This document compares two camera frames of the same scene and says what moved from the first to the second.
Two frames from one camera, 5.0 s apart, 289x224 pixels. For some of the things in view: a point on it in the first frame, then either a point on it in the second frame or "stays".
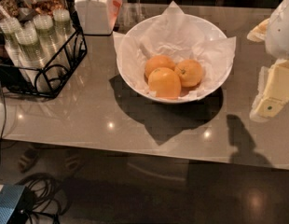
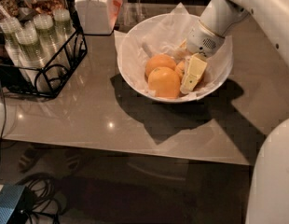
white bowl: [174, 58] stays
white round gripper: [281, 32] -> [202, 41]
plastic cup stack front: [35, 63] stays
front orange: [165, 82] stays
